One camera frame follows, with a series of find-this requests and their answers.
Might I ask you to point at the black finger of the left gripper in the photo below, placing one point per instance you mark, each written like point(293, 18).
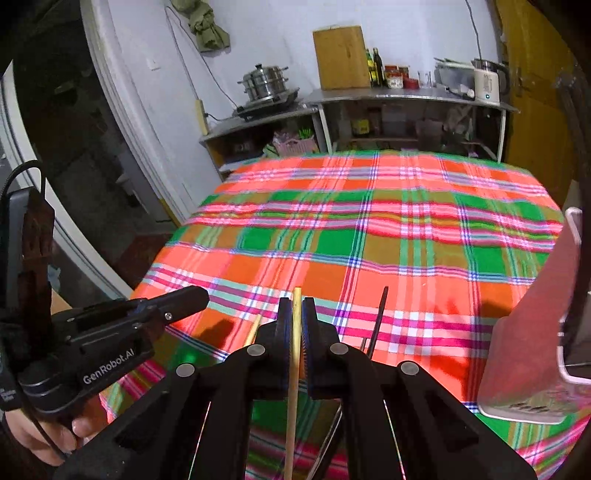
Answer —
point(171, 307)

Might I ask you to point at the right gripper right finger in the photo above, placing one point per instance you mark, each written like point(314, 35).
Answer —
point(320, 363)

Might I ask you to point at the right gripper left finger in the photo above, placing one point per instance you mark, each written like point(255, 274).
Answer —
point(270, 356)

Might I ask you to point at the light wooden chopstick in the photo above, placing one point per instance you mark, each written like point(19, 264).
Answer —
point(292, 392)
point(253, 330)

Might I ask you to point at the metal kitchen shelf table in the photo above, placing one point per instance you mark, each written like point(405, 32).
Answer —
point(403, 98)

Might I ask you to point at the person's left hand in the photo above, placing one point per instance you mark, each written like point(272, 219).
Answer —
point(83, 429)

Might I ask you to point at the dark chopstick pair right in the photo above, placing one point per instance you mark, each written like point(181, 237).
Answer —
point(368, 345)

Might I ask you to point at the plaid red green tablecloth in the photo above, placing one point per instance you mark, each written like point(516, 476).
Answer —
point(457, 241)

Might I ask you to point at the pink basket on shelf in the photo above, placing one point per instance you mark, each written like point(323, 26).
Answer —
point(289, 144)

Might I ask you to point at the pink divided utensil holder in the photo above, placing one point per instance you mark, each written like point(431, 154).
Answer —
point(538, 366)

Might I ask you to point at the low metal side shelf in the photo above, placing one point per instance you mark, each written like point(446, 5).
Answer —
point(234, 142)

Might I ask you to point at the induction cooktop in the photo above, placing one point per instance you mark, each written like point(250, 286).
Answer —
point(267, 106)

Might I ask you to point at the stainless steel steamer pot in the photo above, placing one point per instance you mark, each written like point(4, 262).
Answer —
point(264, 82)

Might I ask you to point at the green cloth hanging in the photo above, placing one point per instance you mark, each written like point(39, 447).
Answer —
point(209, 36)

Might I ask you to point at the red lidded jar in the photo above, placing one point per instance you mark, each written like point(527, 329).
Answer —
point(411, 84)

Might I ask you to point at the wooden cutting board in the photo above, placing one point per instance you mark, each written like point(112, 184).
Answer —
point(341, 57)

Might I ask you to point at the dark oil bottle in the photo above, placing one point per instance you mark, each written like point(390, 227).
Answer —
point(379, 68)

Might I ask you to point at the yellow wooden door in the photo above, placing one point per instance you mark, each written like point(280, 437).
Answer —
point(540, 140)

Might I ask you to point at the grey rice cooker box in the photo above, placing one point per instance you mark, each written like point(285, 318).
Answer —
point(453, 74)

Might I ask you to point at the white electric kettle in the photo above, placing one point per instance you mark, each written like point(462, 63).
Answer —
point(491, 80)

